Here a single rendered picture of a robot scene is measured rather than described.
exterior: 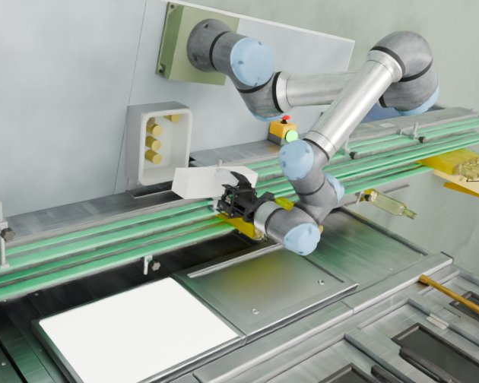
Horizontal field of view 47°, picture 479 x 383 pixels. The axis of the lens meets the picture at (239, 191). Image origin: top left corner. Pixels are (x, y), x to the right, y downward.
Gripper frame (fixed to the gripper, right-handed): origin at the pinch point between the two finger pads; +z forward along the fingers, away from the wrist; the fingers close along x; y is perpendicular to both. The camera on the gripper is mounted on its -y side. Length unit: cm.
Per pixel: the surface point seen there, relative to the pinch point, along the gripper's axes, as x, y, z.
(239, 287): 32.3, -13.9, -4.6
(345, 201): 21, -94, 21
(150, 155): 2.8, 2.2, 29.5
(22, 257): 24, 44, 15
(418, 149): -3, -132, 17
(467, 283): 26, -89, -39
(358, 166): 3, -86, 15
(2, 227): 13, 51, 11
